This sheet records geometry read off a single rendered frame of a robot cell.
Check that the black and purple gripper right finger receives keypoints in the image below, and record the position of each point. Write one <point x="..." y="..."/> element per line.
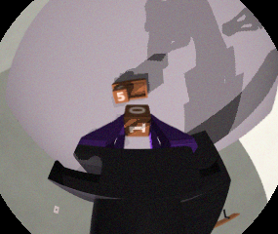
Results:
<point x="169" y="136"/>

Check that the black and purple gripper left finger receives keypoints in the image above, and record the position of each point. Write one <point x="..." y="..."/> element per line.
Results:
<point x="106" y="135"/>

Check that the brown wooden cube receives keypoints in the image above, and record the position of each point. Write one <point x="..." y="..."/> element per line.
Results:
<point x="121" y="94"/>
<point x="137" y="120"/>

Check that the brown shallow tray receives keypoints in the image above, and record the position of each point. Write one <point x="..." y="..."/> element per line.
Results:
<point x="137" y="87"/>

